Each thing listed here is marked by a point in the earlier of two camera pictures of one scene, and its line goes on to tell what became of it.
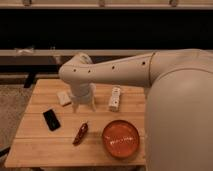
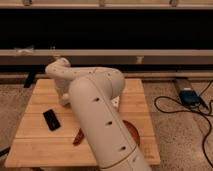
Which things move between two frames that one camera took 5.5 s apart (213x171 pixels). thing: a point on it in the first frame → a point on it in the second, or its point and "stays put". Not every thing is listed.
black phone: [52, 120] stays put
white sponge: [63, 98] stays put
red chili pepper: [81, 133] stays put
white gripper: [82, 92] → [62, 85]
